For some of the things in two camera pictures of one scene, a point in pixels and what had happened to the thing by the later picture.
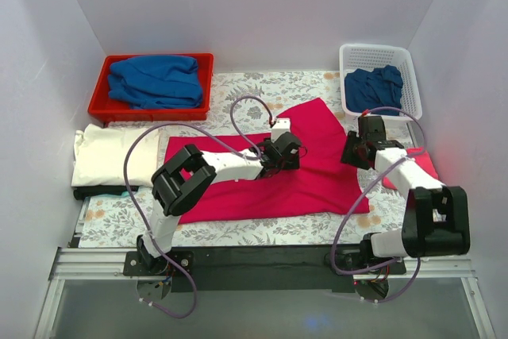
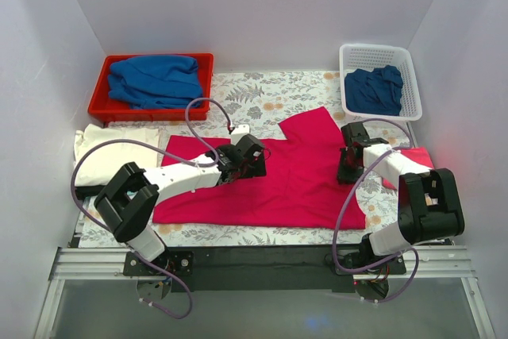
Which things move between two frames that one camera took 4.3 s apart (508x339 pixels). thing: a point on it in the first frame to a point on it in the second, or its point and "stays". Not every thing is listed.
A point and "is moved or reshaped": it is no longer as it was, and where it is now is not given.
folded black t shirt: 81,192 stays
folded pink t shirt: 422,159 stays
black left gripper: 292,155 to 257,167
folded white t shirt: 100,153 stays
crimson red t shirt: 325,182 is moved or reshaped
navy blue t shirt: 366,90 stays
